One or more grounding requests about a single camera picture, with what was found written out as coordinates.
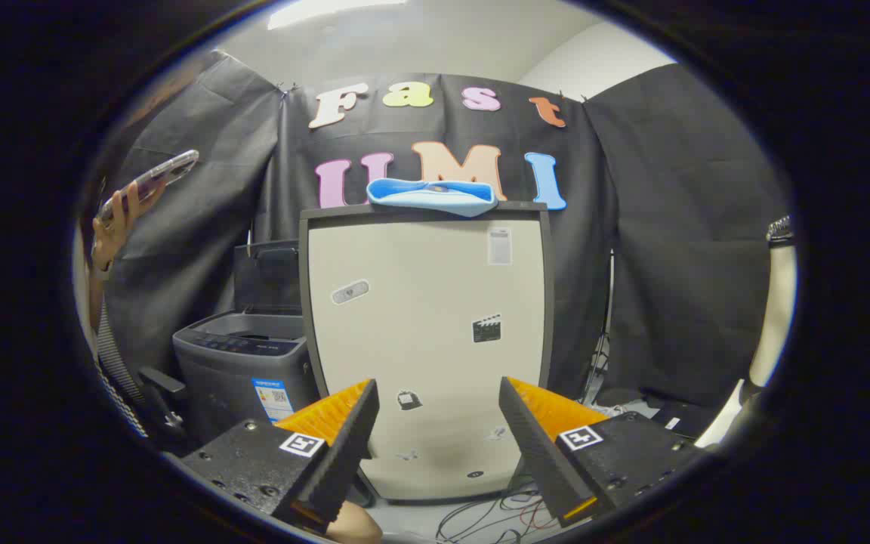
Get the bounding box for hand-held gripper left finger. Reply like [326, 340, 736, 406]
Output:
[182, 379, 380, 532]

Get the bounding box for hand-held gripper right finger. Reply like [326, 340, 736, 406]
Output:
[499, 376, 708, 527]

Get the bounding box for grey washing machine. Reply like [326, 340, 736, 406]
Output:
[173, 311, 322, 448]

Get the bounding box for light blue buttoned shirt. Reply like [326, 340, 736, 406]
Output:
[366, 178, 498, 218]

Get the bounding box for person's knee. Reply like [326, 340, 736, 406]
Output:
[327, 501, 384, 544]

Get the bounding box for black flat box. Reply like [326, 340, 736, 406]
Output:
[652, 400, 717, 440]

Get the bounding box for black chair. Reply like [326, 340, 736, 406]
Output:
[138, 366, 188, 447]

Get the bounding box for black backdrop cloth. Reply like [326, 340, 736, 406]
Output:
[99, 49, 791, 413]

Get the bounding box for phone in clear case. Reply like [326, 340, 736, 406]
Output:
[97, 150, 200, 221]

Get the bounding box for floor cables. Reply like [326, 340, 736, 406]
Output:
[435, 472, 558, 544]

